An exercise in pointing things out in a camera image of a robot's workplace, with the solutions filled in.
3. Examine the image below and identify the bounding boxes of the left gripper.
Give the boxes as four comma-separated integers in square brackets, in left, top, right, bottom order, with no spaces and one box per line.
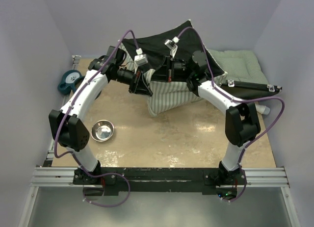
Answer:
[113,67,153,98]

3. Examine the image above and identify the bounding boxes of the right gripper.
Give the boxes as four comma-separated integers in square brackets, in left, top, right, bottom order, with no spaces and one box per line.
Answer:
[147,55,194,82]

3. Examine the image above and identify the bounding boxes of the green striped pet tent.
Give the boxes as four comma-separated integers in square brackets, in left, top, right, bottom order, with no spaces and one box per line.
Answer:
[119,20,228,118]

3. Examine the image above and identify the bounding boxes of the green checked cushion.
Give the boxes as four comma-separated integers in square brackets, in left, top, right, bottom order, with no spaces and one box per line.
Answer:
[209,50,268,85]

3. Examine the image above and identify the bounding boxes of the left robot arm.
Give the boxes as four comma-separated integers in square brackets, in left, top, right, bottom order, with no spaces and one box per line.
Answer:
[49,46,153,184]

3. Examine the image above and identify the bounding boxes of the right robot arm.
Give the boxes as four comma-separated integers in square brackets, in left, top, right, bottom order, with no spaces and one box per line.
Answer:
[152,50,261,184]

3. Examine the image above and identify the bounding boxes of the steel pet bowl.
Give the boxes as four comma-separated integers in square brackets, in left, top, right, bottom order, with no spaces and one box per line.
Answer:
[90,120,115,142]

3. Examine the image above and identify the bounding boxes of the teal pet feeder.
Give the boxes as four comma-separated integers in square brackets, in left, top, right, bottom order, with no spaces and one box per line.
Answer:
[57,70,84,95]

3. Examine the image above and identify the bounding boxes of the black carrying case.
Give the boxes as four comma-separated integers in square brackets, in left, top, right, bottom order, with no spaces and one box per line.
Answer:
[221,80,282,100]

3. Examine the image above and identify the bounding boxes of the white plastic tube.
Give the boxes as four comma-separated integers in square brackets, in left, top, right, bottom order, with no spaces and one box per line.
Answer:
[255,104,270,115]

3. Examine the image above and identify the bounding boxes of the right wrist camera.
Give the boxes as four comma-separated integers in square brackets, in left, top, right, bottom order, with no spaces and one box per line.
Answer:
[164,36,180,58]

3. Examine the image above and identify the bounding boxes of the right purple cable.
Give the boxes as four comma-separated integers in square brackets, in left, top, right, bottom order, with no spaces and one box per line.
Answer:
[176,26,286,203]

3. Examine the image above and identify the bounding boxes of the purple cable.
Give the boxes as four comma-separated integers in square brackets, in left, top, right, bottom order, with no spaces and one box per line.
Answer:
[176,26,286,203]
[53,29,142,208]

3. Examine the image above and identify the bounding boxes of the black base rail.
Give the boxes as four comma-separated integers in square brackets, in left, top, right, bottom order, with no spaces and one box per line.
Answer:
[73,167,247,199]

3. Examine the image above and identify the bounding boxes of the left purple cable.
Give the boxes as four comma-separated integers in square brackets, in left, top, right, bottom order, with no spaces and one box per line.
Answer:
[53,29,142,208]

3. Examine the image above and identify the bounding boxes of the aluminium frame rail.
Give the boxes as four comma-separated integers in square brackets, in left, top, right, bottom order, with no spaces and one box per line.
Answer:
[30,167,76,187]

